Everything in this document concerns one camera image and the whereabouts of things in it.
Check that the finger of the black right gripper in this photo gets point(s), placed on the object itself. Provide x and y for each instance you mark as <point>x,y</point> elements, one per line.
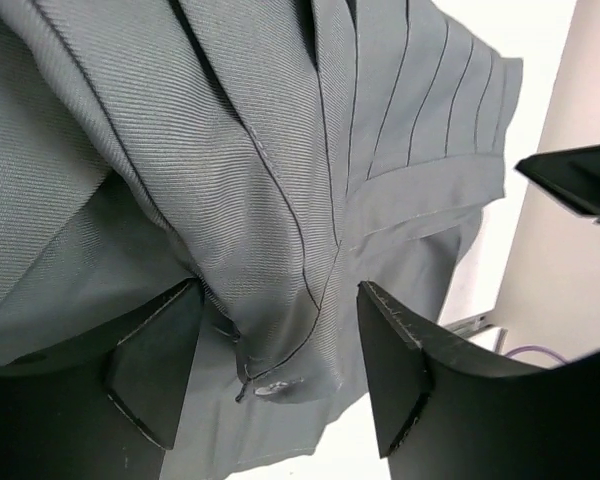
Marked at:
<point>571,177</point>

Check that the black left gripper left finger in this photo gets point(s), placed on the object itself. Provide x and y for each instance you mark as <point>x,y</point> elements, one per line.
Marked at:
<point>105,404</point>

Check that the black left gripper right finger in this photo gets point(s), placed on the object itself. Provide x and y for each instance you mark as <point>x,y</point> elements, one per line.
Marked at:
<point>445,408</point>

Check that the grey pleated skirt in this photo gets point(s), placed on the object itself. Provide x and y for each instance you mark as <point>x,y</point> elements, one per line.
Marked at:
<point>276,152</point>

